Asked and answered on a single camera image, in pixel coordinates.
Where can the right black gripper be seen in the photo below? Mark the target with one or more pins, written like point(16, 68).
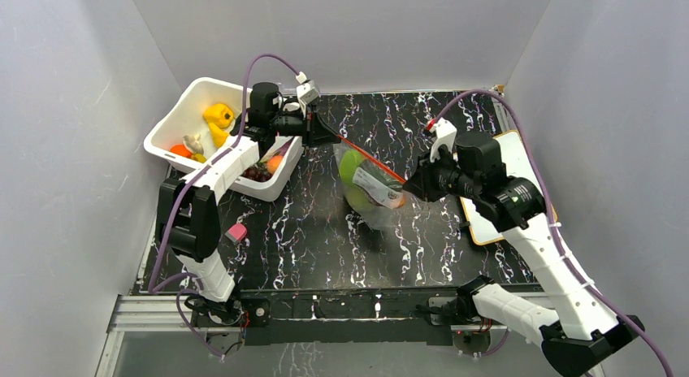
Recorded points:
point(426, 174)

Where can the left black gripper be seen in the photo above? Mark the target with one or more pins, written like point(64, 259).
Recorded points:
point(322, 134)

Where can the green toy starfruit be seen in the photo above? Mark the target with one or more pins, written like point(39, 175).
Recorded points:
point(350, 160)

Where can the green toy cabbage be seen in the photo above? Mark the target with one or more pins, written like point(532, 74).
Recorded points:
point(358, 199)

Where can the clear orange-zip bag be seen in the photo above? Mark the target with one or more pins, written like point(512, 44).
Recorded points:
point(383, 185)

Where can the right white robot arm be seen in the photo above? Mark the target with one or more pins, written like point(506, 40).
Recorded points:
point(578, 331)

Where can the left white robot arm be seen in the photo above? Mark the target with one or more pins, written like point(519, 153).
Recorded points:
point(188, 217)

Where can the purple toy eggplant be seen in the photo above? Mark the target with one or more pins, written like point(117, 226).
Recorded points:
point(281, 150)

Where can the orange toy peach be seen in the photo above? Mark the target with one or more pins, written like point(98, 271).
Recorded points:
point(273, 163)

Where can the dark red toy grapes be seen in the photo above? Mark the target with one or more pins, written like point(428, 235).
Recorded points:
point(257, 173)

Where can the yellow toy bananas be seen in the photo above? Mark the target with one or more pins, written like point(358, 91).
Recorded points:
point(212, 139)

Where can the yellow toy bell pepper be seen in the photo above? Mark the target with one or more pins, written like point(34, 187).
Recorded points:
point(220, 115)

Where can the black marble table mat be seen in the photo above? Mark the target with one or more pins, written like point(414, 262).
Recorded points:
point(309, 238)

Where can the white toy mushroom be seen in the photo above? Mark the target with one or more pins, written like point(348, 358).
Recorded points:
point(193, 144)

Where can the pink eraser block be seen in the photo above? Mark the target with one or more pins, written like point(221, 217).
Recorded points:
point(236, 233)

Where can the orange toy carrot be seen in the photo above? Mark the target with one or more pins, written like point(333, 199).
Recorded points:
point(181, 150)

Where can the small whiteboard wooden frame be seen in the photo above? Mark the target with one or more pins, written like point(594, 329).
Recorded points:
point(517, 206)

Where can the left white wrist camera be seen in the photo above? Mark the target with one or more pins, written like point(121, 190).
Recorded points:
point(307, 92)

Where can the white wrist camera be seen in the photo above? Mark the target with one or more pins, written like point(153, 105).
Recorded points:
point(444, 134)
point(307, 92)

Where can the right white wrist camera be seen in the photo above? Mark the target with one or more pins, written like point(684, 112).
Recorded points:
point(444, 134)

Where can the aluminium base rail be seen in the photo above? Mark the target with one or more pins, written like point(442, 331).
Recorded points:
point(324, 334)

